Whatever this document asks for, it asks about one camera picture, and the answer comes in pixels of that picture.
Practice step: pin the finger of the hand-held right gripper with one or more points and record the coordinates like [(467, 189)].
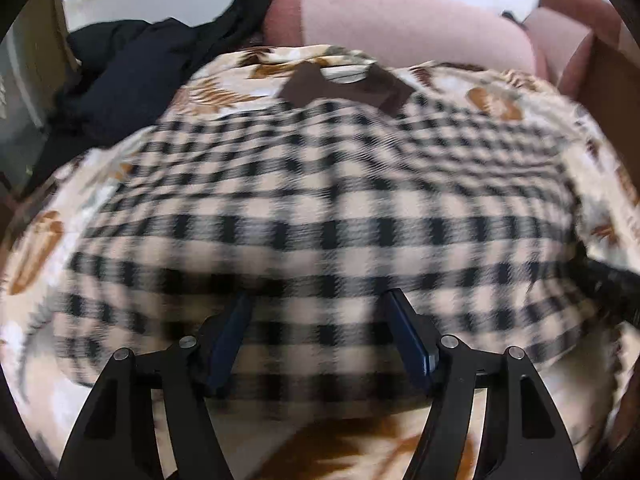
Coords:
[(607, 282)]

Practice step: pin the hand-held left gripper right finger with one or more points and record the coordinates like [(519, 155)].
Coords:
[(412, 332)]

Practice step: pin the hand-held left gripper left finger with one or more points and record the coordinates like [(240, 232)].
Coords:
[(227, 340)]

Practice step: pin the black beige checked shirt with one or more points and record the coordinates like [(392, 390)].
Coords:
[(325, 210)]

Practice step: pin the brown board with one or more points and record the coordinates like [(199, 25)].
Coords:
[(602, 77)]

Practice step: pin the floral leaf print blanket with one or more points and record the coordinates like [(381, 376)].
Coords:
[(500, 105)]

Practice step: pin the pink cushion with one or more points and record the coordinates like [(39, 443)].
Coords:
[(560, 35)]

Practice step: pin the small black object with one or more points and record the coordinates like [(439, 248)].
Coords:
[(511, 16)]

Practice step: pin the dark navy garment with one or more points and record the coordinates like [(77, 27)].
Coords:
[(125, 75)]

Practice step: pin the pink sofa backrest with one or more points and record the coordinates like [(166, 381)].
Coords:
[(400, 25)]

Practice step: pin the wooden cabinet with glass door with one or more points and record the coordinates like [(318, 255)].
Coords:
[(25, 75)]

